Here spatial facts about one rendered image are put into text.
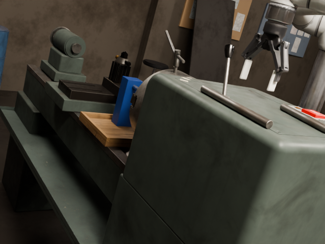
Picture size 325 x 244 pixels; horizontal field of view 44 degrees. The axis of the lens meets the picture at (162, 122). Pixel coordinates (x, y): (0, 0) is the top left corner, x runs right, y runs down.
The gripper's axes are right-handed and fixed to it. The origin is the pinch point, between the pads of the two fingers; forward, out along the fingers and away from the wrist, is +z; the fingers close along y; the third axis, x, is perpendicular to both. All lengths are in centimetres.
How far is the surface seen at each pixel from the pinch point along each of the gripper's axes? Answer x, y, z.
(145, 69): -206, 398, 80
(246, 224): 34, -42, 26
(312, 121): 6.6, -30.1, 3.0
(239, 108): 30.5, -25.0, 3.2
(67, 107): 33, 78, 41
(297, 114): 5.5, -23.8, 3.2
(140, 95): 27.0, 27.7, 17.5
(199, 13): -271, 395, -17
